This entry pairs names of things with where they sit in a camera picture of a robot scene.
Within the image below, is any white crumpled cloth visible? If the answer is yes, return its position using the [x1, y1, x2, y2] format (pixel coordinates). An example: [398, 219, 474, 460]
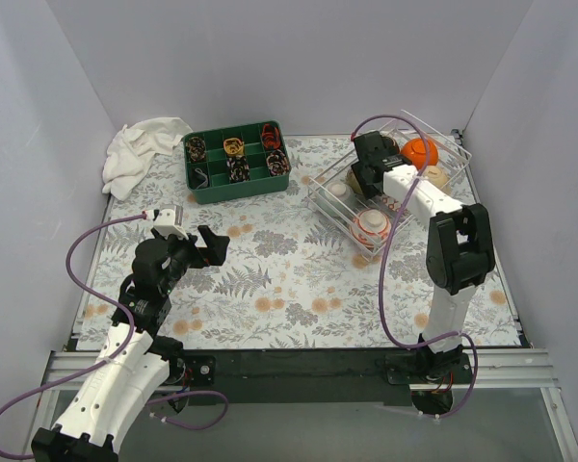
[102, 117, 193, 201]

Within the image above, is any beige bowl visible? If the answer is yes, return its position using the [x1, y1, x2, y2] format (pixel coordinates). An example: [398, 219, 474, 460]
[422, 166, 451, 193]

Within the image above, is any black patterned bowl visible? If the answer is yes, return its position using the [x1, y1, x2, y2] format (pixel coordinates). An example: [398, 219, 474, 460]
[382, 136, 401, 155]

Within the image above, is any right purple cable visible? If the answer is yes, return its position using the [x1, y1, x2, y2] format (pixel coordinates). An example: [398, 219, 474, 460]
[351, 114, 478, 419]

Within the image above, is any dark patterned rolled sock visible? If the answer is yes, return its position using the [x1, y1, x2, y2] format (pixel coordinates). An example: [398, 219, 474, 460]
[185, 137, 206, 163]

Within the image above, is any green plastic organizer tray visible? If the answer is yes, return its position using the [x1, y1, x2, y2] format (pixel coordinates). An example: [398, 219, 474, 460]
[182, 120, 292, 205]

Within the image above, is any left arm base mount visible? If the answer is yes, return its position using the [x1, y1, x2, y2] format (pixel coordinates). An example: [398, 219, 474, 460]
[154, 353, 216, 415]

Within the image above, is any white wire dish rack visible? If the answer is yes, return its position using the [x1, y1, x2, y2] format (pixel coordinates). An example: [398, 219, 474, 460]
[307, 110, 471, 259]

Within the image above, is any aluminium frame rail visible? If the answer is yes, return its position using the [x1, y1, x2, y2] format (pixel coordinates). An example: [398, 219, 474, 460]
[42, 346, 560, 391]

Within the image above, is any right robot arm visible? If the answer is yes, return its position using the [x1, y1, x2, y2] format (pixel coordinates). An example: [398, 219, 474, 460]
[146, 123, 495, 383]

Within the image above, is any pink rose rolled sock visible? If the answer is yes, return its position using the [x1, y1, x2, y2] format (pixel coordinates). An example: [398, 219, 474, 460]
[266, 149, 291, 176]

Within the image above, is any purple cable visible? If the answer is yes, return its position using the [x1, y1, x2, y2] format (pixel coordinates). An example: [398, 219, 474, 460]
[0, 214, 229, 457]
[351, 114, 478, 419]

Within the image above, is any olive brown bowl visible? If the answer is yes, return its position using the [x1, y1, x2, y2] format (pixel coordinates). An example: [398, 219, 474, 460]
[345, 167, 363, 195]

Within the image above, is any orange black rolled sock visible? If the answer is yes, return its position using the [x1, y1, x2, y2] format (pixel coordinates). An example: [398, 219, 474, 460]
[261, 123, 281, 150]

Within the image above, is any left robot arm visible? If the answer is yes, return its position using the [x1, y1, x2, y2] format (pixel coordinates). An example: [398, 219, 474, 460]
[31, 225, 230, 461]

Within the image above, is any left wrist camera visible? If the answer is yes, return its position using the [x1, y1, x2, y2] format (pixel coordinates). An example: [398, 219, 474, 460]
[153, 205, 187, 239]

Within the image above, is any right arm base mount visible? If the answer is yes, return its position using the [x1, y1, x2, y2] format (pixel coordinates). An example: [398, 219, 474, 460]
[383, 346, 475, 420]

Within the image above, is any yellow rolled sock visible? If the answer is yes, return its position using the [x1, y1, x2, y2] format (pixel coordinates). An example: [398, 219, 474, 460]
[223, 137, 245, 157]

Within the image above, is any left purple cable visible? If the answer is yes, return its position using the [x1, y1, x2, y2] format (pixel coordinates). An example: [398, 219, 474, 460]
[0, 214, 229, 457]

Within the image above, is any black floral rolled sock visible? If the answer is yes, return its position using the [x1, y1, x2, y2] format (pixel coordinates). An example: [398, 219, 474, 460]
[226, 156, 250, 183]

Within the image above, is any floral table mat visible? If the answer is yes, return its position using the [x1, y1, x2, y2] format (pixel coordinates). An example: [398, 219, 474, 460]
[75, 134, 524, 350]

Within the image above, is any white orange floral bowl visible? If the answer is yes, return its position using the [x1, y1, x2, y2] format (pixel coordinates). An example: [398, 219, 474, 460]
[351, 209, 391, 248]

